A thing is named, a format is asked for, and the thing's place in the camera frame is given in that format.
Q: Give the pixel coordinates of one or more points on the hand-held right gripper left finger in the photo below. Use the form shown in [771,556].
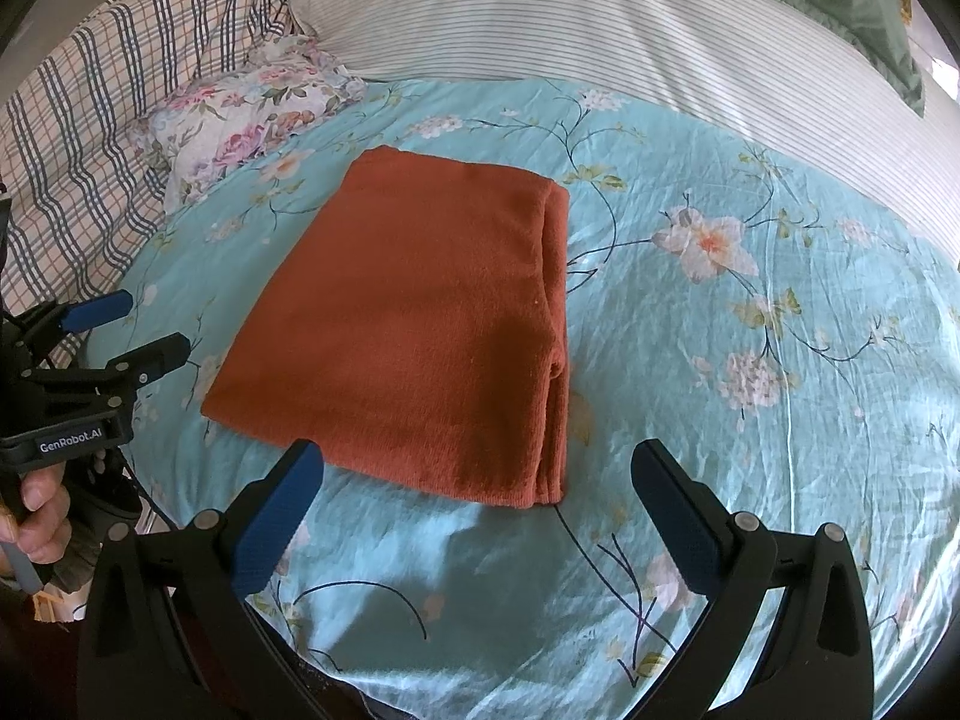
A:
[274,517]

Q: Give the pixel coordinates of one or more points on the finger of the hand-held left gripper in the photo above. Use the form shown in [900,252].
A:
[154,360]
[97,311]

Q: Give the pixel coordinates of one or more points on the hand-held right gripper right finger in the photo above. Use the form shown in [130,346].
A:
[686,532]

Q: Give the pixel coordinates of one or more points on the orange knit sweater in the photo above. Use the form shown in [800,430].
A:
[420,345]

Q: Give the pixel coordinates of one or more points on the person's left hand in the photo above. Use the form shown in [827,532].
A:
[41,517]

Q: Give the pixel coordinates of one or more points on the light blue floral bedsheet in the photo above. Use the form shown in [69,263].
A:
[750,390]

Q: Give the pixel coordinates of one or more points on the plaid checked quilt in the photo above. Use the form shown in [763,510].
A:
[97,105]

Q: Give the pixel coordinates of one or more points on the pink floral pillow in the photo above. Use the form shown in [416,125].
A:
[240,120]

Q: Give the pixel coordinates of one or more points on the white striped pillow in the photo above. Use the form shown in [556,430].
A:
[637,37]

